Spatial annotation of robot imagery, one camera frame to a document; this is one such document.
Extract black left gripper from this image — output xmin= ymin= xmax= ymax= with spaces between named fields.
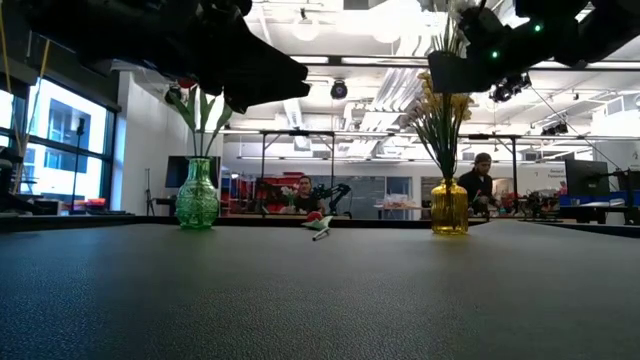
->
xmin=162 ymin=0 xmax=312 ymax=115

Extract black wall screen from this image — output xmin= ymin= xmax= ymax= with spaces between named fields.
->
xmin=165 ymin=155 xmax=222 ymax=190

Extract yellow glass vase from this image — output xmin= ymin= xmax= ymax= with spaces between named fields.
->
xmin=430 ymin=178 xmax=471 ymax=237

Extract black ceiling spotlights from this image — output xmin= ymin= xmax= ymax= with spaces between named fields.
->
xmin=489 ymin=72 xmax=533 ymax=104

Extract pale pink-white flower bunch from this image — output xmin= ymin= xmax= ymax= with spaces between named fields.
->
xmin=397 ymin=97 xmax=426 ymax=132

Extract black pole stand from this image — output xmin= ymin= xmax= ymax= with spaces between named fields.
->
xmin=71 ymin=116 xmax=87 ymax=214

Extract black table mat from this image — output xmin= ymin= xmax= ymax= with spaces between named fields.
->
xmin=0 ymin=222 xmax=640 ymax=360

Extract yellow flower bunch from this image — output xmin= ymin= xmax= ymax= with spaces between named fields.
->
xmin=413 ymin=69 xmax=475 ymax=201

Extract green glass vase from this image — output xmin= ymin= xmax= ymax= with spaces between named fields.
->
xmin=174 ymin=156 xmax=221 ymax=231

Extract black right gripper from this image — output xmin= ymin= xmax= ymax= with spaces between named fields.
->
xmin=427 ymin=0 xmax=594 ymax=95

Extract person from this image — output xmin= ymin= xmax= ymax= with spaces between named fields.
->
xmin=456 ymin=152 xmax=503 ymax=217
xmin=292 ymin=174 xmax=327 ymax=216

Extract black computer monitor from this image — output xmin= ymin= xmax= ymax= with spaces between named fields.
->
xmin=564 ymin=159 xmax=611 ymax=198

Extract black tripod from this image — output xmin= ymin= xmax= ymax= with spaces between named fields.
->
xmin=143 ymin=167 xmax=157 ymax=217

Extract black overhead rig bar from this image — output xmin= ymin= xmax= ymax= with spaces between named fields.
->
xmin=288 ymin=53 xmax=640 ymax=72

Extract black background rig frame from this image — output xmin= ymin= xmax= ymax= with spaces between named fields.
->
xmin=457 ymin=132 xmax=521 ymax=216
xmin=258 ymin=129 xmax=337 ymax=216

